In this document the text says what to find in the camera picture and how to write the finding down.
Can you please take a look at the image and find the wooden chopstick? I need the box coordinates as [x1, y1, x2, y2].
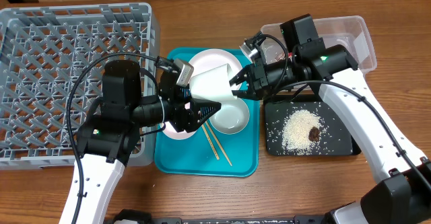
[201, 125, 220, 160]
[205, 122, 233, 167]

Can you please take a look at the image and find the grey ceramic bowl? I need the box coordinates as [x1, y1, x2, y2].
[209, 98, 250, 135]

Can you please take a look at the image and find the large white plate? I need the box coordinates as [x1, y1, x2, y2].
[189, 48, 242, 91]

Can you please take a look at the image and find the teal serving tray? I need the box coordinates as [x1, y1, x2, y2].
[154, 46, 261, 178]

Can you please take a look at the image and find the small pink-rimmed saucer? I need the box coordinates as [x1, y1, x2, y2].
[162, 122, 195, 140]

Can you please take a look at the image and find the grey plastic dish rack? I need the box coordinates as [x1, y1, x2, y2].
[1, 3, 160, 170]

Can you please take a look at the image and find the black waste tray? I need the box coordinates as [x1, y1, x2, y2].
[264, 94, 360, 156]

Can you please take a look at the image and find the left wooden chopstick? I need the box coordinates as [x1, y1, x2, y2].
[201, 125, 220, 160]

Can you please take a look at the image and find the white paper cup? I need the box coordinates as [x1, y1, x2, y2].
[189, 64, 237, 102]

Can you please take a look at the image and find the clear plastic bin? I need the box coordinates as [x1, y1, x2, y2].
[261, 15, 377, 77]

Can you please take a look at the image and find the pile of white rice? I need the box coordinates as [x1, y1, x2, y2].
[266, 109, 329, 156]

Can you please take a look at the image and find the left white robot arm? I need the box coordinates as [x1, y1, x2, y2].
[60, 60, 221, 223]

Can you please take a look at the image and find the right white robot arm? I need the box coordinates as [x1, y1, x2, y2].
[230, 14, 430, 223]

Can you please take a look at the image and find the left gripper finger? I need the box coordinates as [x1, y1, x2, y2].
[176, 85, 192, 100]
[188, 99, 222, 130]

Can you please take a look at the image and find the right wooden chopstick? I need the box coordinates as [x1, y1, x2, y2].
[205, 122, 233, 167]

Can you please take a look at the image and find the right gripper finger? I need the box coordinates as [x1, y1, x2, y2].
[229, 69, 250, 85]
[235, 90, 261, 100]

